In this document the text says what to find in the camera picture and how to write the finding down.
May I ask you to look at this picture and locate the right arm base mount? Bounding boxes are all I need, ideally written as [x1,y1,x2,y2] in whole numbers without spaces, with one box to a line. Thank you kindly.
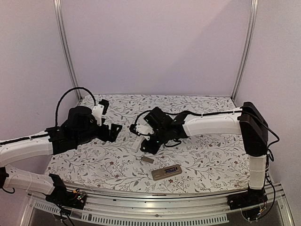
[227,186,268,210]

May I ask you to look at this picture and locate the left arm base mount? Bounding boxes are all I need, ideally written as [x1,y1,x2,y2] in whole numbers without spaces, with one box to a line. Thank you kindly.
[45,174,87,210]

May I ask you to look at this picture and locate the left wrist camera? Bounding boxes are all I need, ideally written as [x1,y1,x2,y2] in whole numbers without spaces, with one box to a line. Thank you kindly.
[92,99,109,126]

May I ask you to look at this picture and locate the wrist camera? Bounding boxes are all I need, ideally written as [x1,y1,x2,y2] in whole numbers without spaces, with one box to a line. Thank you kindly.
[129,124,154,140]
[92,99,109,126]

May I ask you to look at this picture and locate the long white remote control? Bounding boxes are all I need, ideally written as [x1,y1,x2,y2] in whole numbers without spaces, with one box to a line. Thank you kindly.
[131,137,144,153]

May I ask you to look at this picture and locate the grey remote battery cover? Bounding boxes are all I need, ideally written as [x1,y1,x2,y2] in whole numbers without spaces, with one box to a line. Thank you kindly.
[141,156,154,164]

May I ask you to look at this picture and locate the right aluminium frame post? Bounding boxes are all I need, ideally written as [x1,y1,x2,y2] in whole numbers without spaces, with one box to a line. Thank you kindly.
[231,0,259,102]

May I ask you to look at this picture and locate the black battery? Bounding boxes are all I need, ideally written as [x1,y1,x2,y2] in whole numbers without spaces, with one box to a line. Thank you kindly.
[165,167,177,174]

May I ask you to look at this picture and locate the floral patterned table mat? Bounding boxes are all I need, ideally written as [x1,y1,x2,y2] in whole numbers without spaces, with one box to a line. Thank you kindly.
[46,94,250,194]

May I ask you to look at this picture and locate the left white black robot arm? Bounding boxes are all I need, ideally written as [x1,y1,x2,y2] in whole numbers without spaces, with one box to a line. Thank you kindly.
[0,105,122,204]

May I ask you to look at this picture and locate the aluminium frame post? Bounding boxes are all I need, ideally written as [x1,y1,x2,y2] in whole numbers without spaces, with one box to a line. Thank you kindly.
[53,0,78,88]
[231,0,259,102]

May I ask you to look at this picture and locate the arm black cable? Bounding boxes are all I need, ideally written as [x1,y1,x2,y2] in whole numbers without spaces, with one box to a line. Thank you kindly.
[134,109,152,127]
[55,87,97,128]

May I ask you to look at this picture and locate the white air conditioner remote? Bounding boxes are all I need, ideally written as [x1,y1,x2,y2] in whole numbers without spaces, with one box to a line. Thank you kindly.
[151,164,182,181]

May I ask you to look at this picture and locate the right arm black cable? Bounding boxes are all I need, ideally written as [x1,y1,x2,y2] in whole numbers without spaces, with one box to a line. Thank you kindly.
[134,109,152,127]

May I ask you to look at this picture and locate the left aluminium frame post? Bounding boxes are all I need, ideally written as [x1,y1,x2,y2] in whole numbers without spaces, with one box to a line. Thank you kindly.
[53,0,78,88]

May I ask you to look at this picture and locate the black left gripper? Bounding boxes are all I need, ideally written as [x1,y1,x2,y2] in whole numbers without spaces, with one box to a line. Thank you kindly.
[75,118,122,146]

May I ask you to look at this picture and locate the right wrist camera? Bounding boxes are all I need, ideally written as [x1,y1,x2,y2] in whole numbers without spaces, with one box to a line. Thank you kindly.
[129,124,154,140]

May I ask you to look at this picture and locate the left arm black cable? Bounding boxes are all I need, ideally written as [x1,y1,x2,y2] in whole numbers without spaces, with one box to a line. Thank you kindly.
[55,87,97,128]

